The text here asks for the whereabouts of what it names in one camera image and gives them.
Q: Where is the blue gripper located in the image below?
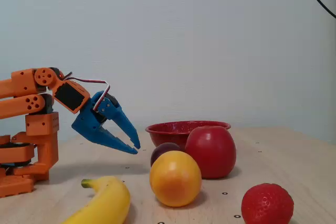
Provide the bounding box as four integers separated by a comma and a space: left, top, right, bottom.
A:
71, 90, 141, 155

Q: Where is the yellow banana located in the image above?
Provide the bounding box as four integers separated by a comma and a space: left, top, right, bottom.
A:
61, 175, 131, 224

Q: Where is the red speckled bowl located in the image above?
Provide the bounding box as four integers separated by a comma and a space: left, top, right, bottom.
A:
145, 120, 232, 149

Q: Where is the dark purple plum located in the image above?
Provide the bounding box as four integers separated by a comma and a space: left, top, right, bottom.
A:
150, 142, 182, 167

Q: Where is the round orange-yellow fruit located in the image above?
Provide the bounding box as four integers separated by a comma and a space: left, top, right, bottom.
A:
149, 150, 203, 208

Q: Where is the red apple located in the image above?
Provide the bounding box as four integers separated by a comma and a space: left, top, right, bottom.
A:
184, 125, 237, 179

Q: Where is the red strawberry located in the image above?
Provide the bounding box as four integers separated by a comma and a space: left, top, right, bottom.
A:
240, 183, 295, 224

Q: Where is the white red black servo wire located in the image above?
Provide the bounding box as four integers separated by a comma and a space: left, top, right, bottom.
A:
60, 71, 111, 112

